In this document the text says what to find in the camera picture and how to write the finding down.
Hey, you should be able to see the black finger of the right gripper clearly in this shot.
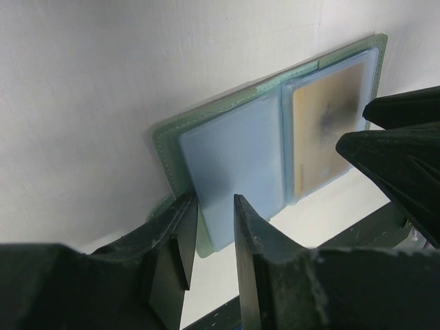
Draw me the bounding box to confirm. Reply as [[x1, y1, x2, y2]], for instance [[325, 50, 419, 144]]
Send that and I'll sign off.
[[335, 129, 439, 249], [362, 86, 440, 130]]

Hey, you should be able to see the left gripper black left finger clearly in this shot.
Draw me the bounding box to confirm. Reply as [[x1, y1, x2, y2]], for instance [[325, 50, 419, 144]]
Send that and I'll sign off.
[[1, 194, 198, 329]]

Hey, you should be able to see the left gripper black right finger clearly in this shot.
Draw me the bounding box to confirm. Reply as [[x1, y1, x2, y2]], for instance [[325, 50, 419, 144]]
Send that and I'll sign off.
[[233, 194, 440, 330]]

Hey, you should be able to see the green card holder wallet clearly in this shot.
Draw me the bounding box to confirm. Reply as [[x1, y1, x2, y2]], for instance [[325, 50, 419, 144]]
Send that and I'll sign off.
[[151, 34, 388, 258]]

